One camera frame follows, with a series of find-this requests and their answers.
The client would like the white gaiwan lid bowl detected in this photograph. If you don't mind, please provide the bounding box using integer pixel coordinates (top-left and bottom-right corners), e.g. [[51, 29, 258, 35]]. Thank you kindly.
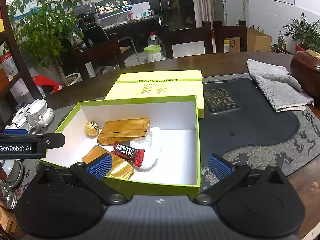
[[1, 160, 23, 188]]

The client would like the lower gold foil pouch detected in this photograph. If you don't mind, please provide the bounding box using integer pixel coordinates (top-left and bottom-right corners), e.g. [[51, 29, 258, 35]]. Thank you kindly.
[[82, 145, 135, 180]]

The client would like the gold foil pouch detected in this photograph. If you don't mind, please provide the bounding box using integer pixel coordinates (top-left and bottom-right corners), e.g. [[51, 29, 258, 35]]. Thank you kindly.
[[82, 145, 135, 180], [97, 118, 151, 145]]

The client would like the white porcelain strainer cup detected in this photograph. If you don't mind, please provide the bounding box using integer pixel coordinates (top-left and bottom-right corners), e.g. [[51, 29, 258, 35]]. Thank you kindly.
[[29, 99, 54, 127]]

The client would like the gold foil chocolate ball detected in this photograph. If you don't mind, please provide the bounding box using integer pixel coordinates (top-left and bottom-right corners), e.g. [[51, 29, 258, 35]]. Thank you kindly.
[[85, 121, 99, 137]]

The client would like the Hershey's chocolate bar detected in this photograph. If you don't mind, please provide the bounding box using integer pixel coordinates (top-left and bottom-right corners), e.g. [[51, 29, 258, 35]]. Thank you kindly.
[[112, 141, 145, 167]]

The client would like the upper gold foil pouch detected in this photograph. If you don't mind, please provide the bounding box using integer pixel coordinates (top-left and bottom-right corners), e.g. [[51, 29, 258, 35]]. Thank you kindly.
[[97, 118, 151, 145]]

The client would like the green open shoe box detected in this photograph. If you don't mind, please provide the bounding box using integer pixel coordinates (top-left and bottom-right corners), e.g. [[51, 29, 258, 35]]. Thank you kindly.
[[44, 95, 201, 197]]

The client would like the grey stone tea tray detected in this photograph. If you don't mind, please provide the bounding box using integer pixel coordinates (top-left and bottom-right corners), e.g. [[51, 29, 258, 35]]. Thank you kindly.
[[19, 73, 320, 193]]

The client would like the dark wooden shelf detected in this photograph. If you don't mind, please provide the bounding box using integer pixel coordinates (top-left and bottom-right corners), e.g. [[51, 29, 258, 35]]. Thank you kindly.
[[0, 0, 43, 120]]

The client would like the white plastic wrapper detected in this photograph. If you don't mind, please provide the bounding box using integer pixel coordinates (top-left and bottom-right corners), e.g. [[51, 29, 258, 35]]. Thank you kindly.
[[130, 124, 162, 171]]

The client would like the yellow shoe box lid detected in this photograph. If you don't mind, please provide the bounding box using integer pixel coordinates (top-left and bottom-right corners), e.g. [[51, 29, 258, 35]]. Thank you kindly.
[[105, 70, 204, 118]]

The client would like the grey folded towel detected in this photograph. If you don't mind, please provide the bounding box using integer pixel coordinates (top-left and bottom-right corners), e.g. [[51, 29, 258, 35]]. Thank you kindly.
[[246, 59, 314, 112]]

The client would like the large green potted tree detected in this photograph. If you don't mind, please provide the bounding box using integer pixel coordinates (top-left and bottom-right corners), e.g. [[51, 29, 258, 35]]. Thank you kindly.
[[7, 0, 84, 87]]

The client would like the dark wooden chair left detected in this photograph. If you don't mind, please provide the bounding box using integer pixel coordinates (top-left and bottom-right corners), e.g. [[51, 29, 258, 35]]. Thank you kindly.
[[73, 33, 126, 80]]

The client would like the dark wooden chair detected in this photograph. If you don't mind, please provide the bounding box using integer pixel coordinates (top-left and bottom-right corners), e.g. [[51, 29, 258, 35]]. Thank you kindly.
[[213, 21, 247, 53], [73, 33, 126, 80], [160, 21, 213, 59]]

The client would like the black office chair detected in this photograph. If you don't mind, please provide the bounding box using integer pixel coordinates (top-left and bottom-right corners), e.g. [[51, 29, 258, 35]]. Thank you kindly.
[[81, 24, 141, 66]]

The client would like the brown wooden pig jar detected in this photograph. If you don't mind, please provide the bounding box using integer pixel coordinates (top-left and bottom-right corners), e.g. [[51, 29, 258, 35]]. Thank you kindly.
[[290, 51, 320, 101]]

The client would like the white green trash bin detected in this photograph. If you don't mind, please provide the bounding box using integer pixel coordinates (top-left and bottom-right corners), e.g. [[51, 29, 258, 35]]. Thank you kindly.
[[144, 45, 162, 62]]

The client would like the cardboard box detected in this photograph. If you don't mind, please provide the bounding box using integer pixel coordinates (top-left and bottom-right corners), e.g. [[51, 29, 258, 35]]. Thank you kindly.
[[229, 28, 272, 53]]

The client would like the dark wooden chair right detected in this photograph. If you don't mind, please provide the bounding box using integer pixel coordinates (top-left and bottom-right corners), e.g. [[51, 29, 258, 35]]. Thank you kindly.
[[213, 21, 247, 53]]

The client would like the large water bottle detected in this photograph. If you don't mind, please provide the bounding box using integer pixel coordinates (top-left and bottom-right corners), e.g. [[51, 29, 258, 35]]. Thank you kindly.
[[148, 31, 160, 46]]

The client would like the dark wooden chair middle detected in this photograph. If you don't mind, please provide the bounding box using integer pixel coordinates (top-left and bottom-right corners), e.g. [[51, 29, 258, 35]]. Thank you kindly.
[[160, 21, 213, 59]]

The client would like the dark wooden desk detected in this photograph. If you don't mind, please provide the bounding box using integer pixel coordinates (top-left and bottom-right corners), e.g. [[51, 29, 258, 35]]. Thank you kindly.
[[103, 15, 162, 50]]

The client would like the computer monitor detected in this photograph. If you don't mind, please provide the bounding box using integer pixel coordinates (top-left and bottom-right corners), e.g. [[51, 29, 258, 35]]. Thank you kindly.
[[95, 0, 132, 20]]

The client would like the potted palm red pot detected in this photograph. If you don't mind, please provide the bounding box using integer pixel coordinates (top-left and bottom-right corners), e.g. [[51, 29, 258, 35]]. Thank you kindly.
[[284, 13, 319, 53]]

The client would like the white refrigerator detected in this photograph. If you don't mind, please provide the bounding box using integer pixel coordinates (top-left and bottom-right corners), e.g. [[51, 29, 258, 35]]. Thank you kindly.
[[213, 0, 244, 25]]

